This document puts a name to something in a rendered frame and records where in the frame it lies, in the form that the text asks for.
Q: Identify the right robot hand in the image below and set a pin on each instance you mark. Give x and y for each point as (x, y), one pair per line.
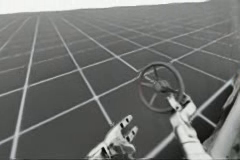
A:
(182, 115)

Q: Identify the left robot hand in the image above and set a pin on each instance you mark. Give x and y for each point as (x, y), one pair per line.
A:
(118, 139)

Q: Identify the dark steering wheel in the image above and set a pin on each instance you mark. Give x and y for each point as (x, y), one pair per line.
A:
(162, 86)

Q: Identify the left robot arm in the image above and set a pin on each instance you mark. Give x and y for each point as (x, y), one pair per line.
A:
(97, 151)

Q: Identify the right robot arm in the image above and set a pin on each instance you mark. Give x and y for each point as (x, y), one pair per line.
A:
(192, 141)

